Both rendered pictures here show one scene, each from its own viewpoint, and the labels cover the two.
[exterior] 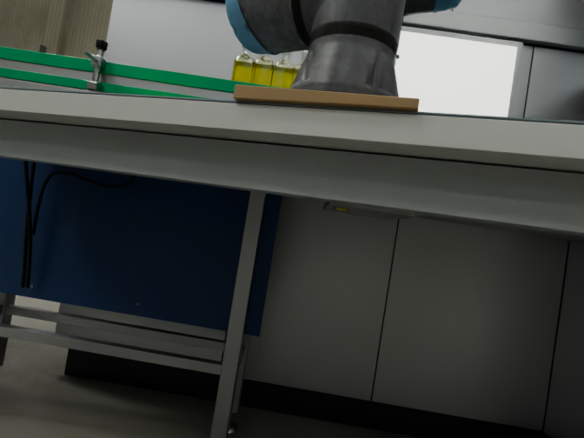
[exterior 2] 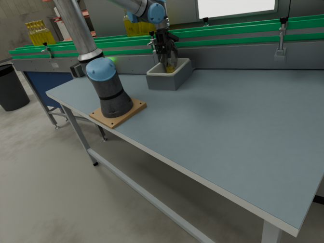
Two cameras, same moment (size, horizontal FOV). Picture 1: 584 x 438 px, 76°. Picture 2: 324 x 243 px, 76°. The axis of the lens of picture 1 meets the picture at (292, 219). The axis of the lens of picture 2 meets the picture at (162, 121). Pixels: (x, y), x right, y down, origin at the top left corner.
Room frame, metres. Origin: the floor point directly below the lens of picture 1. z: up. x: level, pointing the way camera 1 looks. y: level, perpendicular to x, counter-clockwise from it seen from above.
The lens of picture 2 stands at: (-0.11, -0.71, 1.21)
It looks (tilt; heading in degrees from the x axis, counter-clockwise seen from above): 33 degrees down; 36
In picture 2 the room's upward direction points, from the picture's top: 14 degrees counter-clockwise
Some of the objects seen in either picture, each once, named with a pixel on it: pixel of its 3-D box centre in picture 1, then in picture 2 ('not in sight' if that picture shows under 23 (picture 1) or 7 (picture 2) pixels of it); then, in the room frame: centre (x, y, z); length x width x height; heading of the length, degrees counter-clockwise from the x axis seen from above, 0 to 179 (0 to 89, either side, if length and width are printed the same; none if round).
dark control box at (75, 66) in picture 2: not in sight; (78, 70); (0.91, 0.67, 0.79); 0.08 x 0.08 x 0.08; 88
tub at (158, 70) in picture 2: not in sight; (169, 73); (0.85, -0.16, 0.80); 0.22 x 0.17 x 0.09; 178
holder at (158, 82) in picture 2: not in sight; (172, 72); (0.87, -0.16, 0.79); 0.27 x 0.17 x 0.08; 178
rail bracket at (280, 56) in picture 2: not in sight; (281, 44); (0.93, -0.69, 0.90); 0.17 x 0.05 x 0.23; 178
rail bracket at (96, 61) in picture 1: (92, 63); not in sight; (0.92, 0.56, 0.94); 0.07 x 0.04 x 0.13; 178
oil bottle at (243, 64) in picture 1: (240, 91); (132, 32); (1.09, 0.21, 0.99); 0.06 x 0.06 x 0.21; 87
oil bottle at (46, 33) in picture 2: not in sight; (48, 37); (1.12, 1.17, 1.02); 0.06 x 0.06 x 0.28; 88
